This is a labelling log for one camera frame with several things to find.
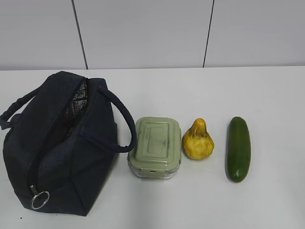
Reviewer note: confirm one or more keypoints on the green cucumber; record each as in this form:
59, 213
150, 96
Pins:
238, 156

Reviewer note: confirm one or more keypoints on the green lidded glass food container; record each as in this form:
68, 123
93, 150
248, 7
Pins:
158, 152

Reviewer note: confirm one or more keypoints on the yellow pear-shaped gourd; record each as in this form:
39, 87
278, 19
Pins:
197, 142

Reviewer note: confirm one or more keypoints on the dark navy fabric lunch bag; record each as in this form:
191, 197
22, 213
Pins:
62, 141

